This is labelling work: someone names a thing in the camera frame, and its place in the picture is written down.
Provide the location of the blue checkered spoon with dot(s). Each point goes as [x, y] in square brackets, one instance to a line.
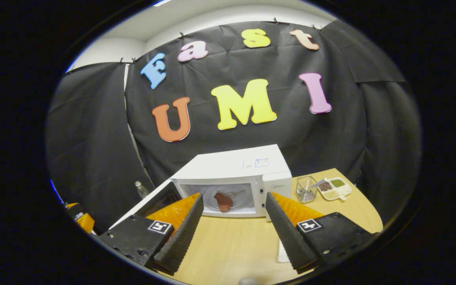
[318, 184]

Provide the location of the brown meat piece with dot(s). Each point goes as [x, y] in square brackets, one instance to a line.
[223, 202]

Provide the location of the glass turntable plate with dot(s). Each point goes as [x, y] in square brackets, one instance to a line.
[242, 198]

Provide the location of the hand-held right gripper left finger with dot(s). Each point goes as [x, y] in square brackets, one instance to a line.
[182, 235]

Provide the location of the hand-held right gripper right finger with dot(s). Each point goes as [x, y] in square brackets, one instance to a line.
[287, 233]

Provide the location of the clear plastic water bottle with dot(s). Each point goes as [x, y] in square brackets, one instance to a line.
[141, 190]

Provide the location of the white divided dish of beans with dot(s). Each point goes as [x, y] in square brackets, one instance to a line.
[335, 188]

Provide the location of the white microwave oven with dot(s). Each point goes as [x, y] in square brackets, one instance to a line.
[228, 164]

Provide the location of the small white rectangular dish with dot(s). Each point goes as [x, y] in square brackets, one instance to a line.
[283, 251]

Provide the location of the black backdrop cloth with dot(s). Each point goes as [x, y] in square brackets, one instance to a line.
[93, 138]

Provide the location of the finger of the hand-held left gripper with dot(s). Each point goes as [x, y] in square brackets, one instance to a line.
[84, 221]

